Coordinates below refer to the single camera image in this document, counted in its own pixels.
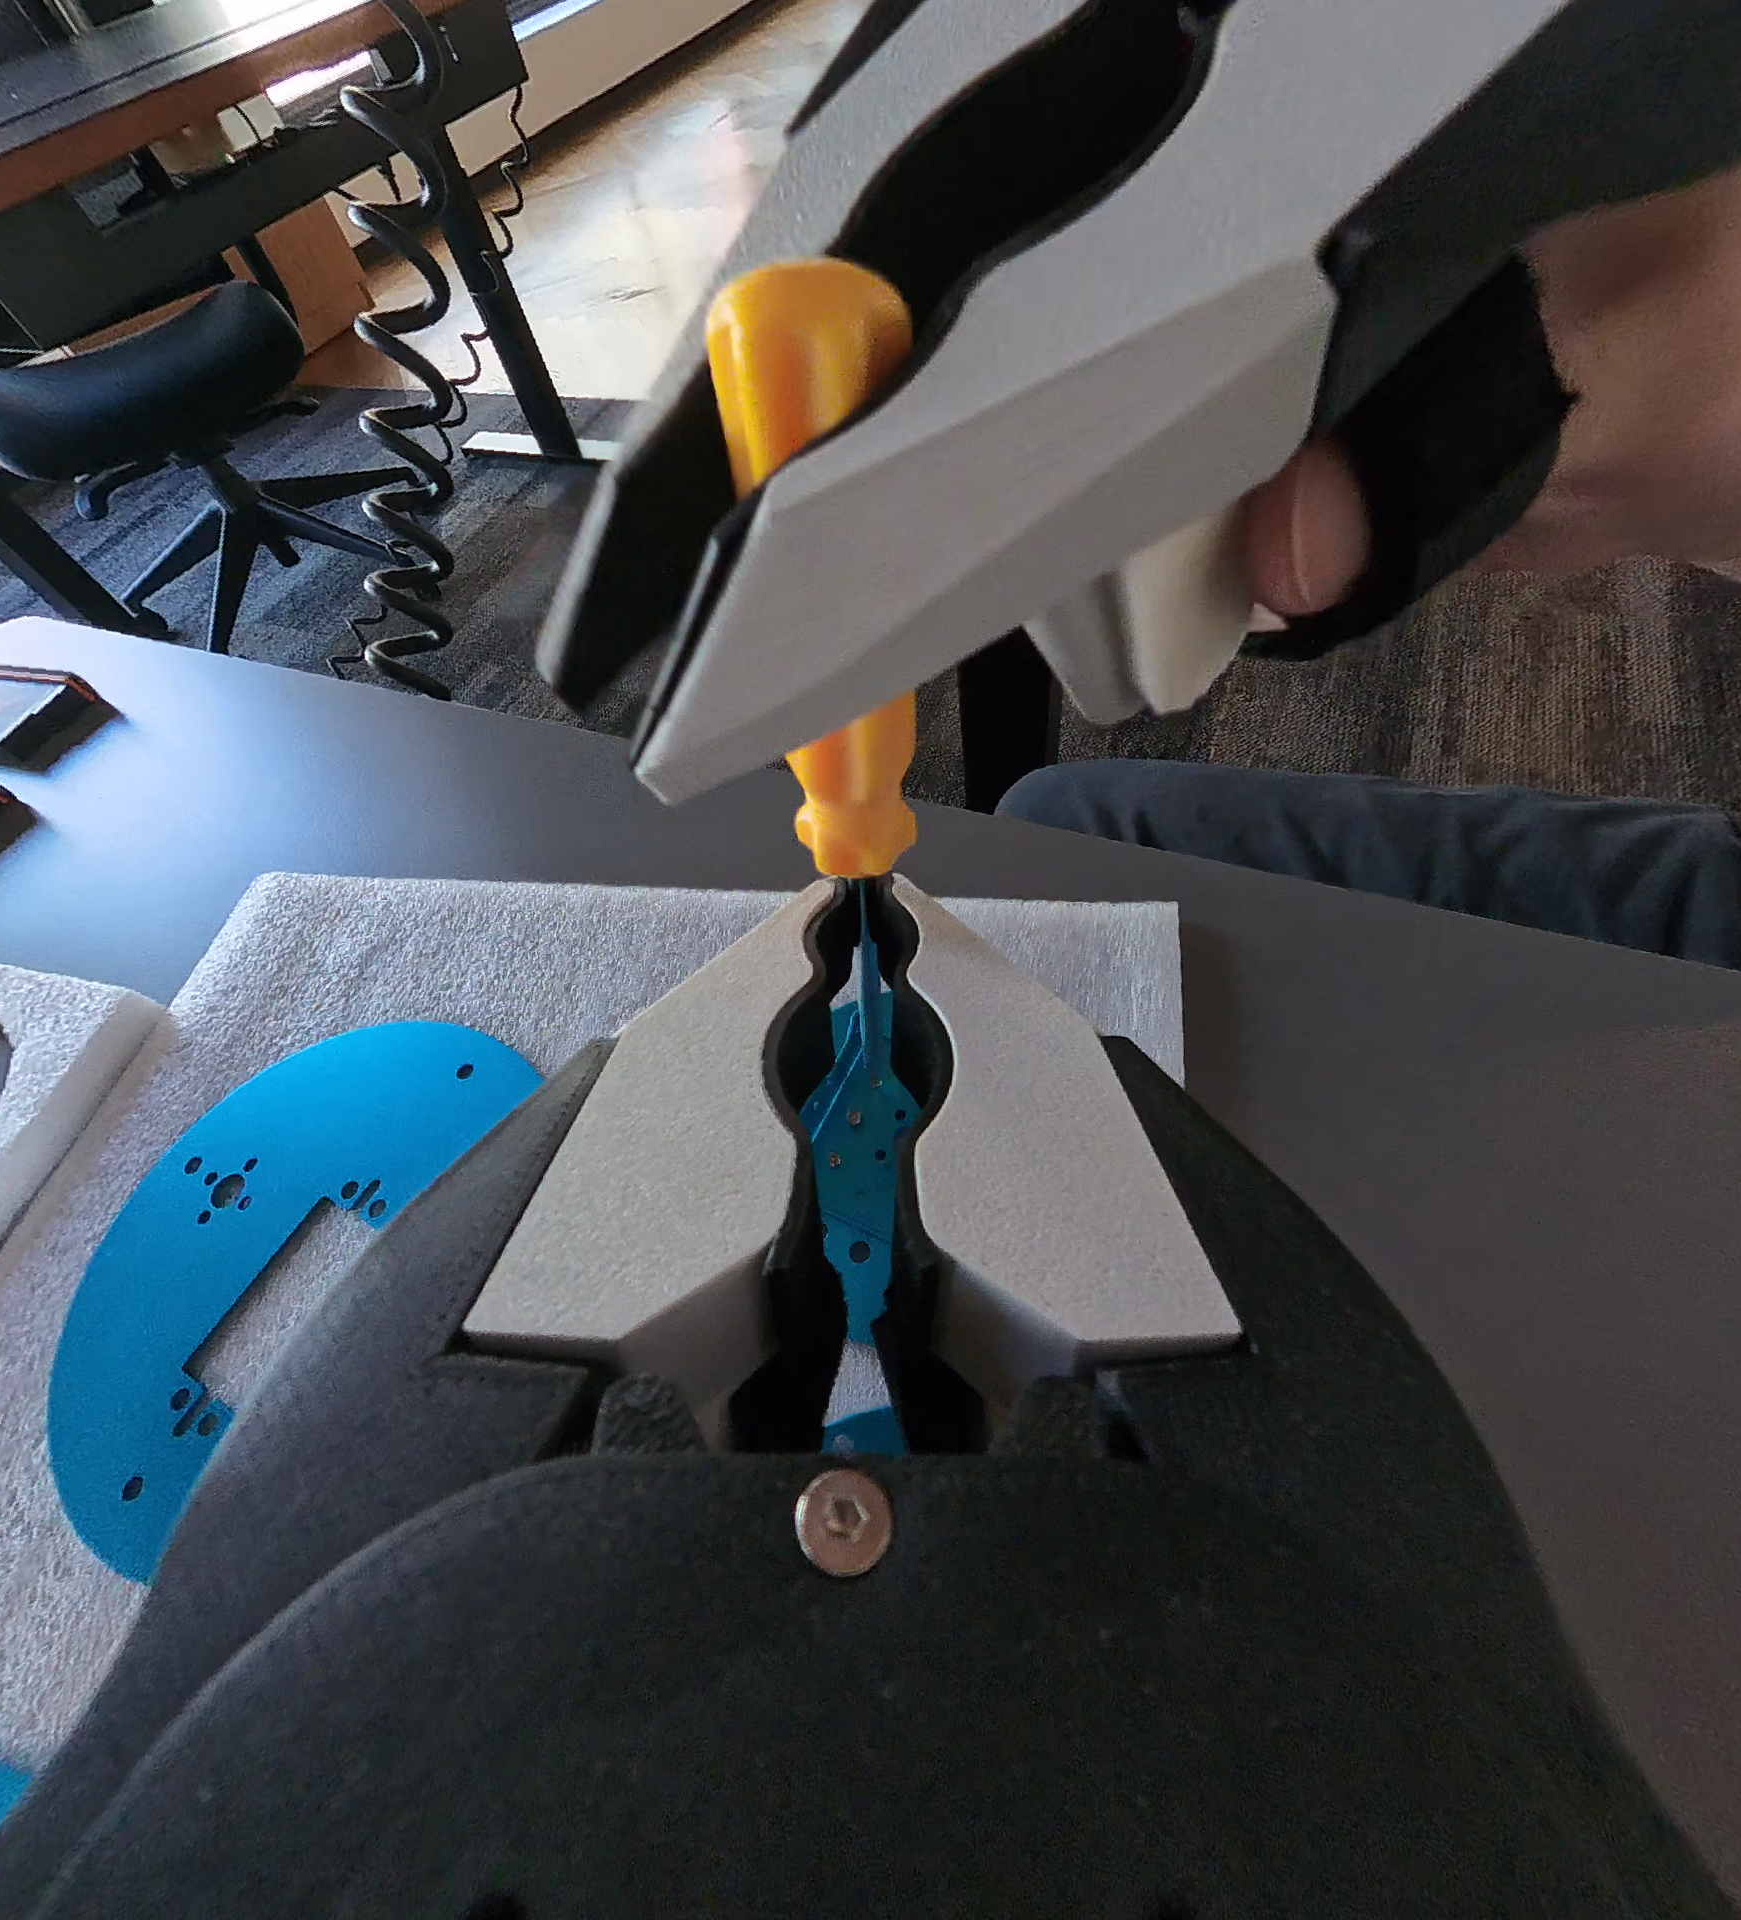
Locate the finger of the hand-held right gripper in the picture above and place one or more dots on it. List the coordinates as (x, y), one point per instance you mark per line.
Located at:
(1081, 420)
(901, 104)

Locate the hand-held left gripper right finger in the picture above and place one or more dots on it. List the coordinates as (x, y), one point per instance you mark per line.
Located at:
(1081, 1200)

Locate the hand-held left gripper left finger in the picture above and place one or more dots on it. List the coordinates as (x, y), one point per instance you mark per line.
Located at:
(631, 1200)

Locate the blue perforated mounting disc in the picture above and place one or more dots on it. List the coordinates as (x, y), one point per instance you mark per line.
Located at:
(864, 1231)

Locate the blue metal bracket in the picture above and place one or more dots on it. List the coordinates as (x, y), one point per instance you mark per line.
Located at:
(871, 1005)

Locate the person's right hand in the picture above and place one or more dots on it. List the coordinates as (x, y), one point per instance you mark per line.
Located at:
(1696, 374)

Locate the white foam sheet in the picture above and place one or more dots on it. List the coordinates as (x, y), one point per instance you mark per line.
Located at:
(511, 945)

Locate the small blue metal disc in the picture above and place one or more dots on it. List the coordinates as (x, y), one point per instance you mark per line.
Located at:
(864, 1432)

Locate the dark pants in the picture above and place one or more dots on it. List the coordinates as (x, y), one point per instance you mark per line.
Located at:
(1410, 854)

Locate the blue disc with rectangular cutout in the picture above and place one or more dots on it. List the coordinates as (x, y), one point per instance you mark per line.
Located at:
(105, 1424)

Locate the small brown cardboard box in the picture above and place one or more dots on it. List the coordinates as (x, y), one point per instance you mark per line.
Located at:
(323, 279)

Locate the black saddle stool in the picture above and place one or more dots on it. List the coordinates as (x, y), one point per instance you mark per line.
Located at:
(135, 383)

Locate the black desk leg frame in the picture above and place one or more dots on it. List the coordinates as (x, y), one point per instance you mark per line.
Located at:
(1006, 735)

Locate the white foam frame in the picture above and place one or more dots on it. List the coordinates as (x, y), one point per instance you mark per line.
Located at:
(90, 1035)

